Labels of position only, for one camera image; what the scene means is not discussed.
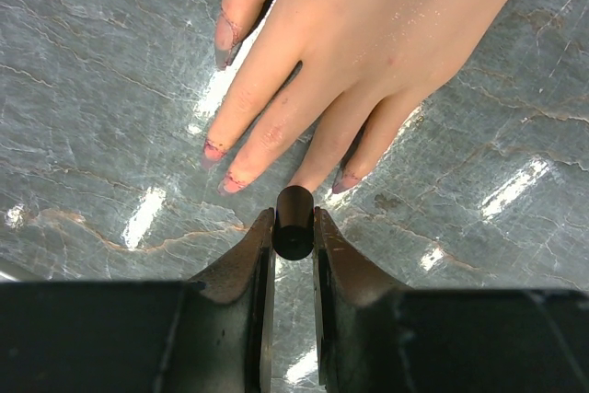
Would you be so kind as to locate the mannequin hand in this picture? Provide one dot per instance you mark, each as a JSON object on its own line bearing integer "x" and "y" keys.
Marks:
{"x": 353, "y": 70}

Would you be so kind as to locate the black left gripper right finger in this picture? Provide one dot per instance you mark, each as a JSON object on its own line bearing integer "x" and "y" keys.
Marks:
{"x": 376, "y": 334}

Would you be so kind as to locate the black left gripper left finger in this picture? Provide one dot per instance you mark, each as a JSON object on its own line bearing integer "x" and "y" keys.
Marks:
{"x": 210, "y": 333}

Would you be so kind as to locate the black nail polish cap brush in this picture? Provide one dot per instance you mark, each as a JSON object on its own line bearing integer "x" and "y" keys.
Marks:
{"x": 293, "y": 232}

